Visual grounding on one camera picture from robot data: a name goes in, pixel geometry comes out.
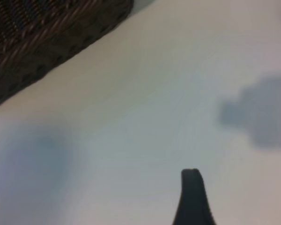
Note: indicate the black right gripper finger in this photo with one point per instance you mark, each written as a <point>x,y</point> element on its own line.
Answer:
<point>193,199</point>

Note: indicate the dark brown wicker basket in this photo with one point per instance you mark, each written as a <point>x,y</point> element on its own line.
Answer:
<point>37,42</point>

